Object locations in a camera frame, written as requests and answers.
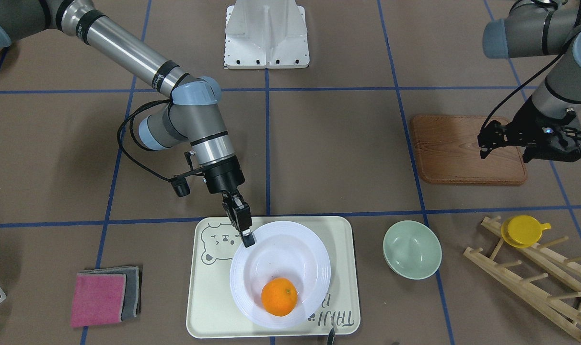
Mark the mint green bowl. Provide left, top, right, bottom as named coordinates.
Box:
left=383, top=220, right=442, bottom=280

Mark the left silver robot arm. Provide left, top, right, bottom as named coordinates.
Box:
left=477, top=0, right=581, bottom=163

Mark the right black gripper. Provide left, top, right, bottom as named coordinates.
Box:
left=204, top=157, right=256, bottom=248

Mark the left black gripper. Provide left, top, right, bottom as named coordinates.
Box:
left=477, top=100, right=581, bottom=163

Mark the white plastic plate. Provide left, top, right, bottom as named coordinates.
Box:
left=229, top=221, right=331, bottom=329

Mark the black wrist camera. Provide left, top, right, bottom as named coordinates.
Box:
left=170, top=150, right=205, bottom=198

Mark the grey folded cloth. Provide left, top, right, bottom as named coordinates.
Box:
left=79, top=266, right=140, bottom=321

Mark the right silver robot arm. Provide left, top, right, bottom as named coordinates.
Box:
left=0, top=0, right=255, bottom=247

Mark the yellow cup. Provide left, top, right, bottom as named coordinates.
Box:
left=500, top=215, right=552, bottom=248

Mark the cream bear tray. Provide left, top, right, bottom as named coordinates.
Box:
left=186, top=216, right=360, bottom=338

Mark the orange fruit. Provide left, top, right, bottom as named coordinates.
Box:
left=260, top=277, right=299, bottom=317

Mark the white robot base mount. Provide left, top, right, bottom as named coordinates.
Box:
left=223, top=0, right=310, bottom=69

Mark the wooden dish rack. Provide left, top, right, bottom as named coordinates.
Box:
left=463, top=217, right=581, bottom=343

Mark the brown wooden cutting board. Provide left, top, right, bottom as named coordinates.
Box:
left=409, top=114, right=528, bottom=186

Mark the pink folded cloth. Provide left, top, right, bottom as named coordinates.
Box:
left=70, top=273, right=126, bottom=328

